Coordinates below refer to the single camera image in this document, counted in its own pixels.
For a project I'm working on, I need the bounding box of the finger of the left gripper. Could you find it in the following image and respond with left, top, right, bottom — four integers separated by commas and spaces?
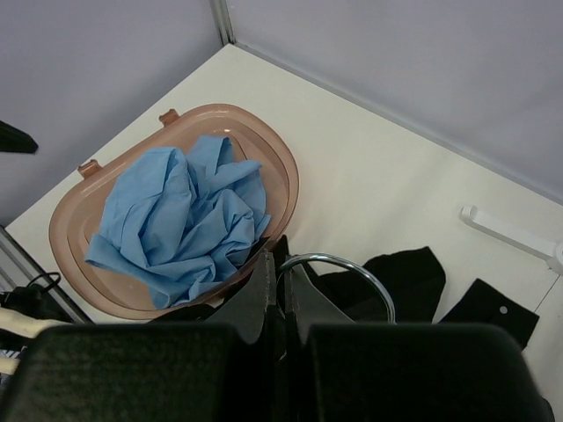
0, 121, 39, 154

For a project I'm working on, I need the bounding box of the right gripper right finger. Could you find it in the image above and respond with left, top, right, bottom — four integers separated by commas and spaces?
281, 261, 553, 421

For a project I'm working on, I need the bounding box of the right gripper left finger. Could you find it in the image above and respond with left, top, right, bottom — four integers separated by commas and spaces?
1, 253, 275, 421

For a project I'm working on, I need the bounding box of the black shirt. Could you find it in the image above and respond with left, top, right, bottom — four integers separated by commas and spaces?
153, 235, 541, 351

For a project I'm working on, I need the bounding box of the light blue shirt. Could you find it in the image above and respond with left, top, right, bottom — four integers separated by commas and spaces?
85, 135, 271, 309

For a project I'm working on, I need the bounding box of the pink translucent plastic basin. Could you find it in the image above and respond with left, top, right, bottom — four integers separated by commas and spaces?
48, 104, 299, 321

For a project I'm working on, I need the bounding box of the white clothes rack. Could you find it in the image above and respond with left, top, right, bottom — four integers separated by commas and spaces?
459, 206, 562, 275

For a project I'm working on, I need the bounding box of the aluminium mounting rail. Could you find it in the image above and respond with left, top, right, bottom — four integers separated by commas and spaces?
1, 227, 92, 324

